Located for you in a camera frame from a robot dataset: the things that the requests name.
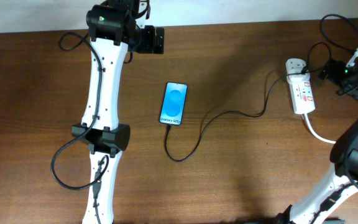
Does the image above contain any black charger cable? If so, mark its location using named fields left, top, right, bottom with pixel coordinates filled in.
left=164, top=42, right=333, bottom=163

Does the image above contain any blue smartphone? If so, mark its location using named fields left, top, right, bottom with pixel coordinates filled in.
left=159, top=82, right=188, bottom=126

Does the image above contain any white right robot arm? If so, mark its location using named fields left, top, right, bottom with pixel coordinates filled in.
left=273, top=48, right=358, bottom=223

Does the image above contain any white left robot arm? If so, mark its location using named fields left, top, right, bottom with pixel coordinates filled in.
left=71, top=0, right=164, bottom=223

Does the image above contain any white power strip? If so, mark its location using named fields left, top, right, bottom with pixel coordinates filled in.
left=285, top=58, right=315, bottom=114

